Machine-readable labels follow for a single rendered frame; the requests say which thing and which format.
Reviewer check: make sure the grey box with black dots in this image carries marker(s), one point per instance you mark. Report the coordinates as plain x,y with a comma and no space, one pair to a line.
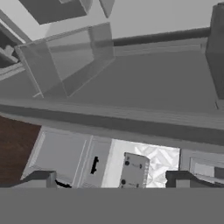
134,170

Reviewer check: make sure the clear glass box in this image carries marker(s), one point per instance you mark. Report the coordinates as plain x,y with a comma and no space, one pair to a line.
73,58

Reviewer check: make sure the grey cupboard with inset panel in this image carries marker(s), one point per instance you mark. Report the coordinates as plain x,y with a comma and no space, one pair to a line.
204,166

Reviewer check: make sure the small grey wall cupboard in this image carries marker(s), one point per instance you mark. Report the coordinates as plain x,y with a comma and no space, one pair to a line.
107,6

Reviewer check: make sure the wide grey cupboard door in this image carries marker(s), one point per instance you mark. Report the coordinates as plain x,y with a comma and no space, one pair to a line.
61,151

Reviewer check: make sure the dark grey shelf unit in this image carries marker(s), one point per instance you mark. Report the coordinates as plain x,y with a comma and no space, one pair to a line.
7,52

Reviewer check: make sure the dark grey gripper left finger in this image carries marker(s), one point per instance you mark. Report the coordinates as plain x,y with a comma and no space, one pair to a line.
40,178

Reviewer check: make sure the narrow grey cupboard door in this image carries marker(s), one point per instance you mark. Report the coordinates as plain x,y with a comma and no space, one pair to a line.
99,151

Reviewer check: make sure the dark grey wall cupboard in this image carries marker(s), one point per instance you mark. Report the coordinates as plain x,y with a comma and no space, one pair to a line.
55,10

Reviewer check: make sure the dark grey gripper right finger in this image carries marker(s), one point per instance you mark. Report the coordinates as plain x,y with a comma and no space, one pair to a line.
180,176

